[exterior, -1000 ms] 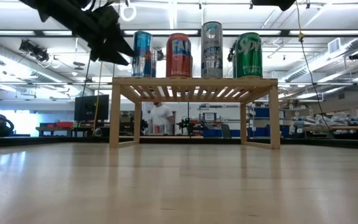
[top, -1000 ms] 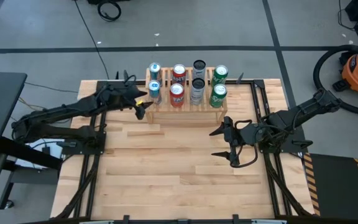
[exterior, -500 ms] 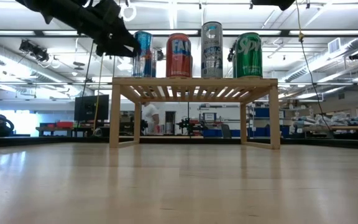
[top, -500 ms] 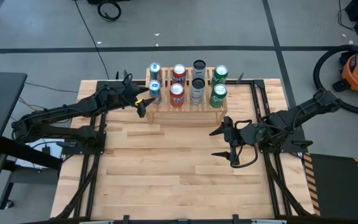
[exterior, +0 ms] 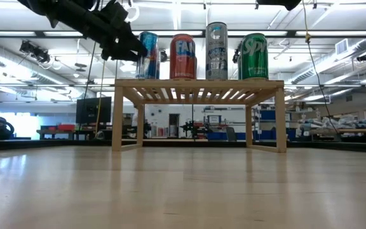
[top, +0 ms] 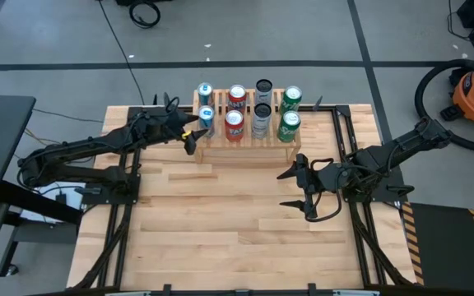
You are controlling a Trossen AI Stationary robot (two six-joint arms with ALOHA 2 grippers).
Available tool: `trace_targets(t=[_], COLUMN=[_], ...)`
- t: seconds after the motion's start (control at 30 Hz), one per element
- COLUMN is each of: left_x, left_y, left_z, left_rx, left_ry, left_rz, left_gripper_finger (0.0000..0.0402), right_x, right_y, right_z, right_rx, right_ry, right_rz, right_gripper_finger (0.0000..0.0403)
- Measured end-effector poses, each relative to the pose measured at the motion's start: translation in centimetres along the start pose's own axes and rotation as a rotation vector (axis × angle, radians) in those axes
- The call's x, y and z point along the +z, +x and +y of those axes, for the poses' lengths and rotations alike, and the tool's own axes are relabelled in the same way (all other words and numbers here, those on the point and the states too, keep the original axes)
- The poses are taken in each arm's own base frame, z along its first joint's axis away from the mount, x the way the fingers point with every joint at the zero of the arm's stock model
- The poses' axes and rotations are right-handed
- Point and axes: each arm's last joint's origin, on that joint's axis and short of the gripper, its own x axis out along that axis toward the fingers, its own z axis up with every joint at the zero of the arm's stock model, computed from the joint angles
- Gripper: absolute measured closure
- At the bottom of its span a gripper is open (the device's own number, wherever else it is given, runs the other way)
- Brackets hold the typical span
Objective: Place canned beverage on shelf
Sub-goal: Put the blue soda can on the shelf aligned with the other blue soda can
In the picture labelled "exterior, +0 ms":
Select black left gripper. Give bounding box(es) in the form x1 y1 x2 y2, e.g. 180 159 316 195
98 0 149 62

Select blue silver Red Bull can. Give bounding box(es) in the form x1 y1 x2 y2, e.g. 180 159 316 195
137 31 161 80

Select orange Fanta can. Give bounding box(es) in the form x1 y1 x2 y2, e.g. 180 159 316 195
169 33 198 80

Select white Celsius can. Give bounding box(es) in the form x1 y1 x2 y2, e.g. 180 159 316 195
205 21 229 80

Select wooden slatted shelf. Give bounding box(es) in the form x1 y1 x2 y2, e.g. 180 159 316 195
111 78 288 153

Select black computer monitor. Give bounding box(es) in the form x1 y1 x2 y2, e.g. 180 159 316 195
76 97 112 125

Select black ceiling-mounted device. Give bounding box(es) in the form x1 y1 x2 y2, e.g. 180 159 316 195
233 43 241 64
19 40 51 64

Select blue storage bin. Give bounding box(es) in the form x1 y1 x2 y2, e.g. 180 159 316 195
260 110 276 121

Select black aluminium table frame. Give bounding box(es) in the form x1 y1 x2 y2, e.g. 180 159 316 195
0 138 366 154

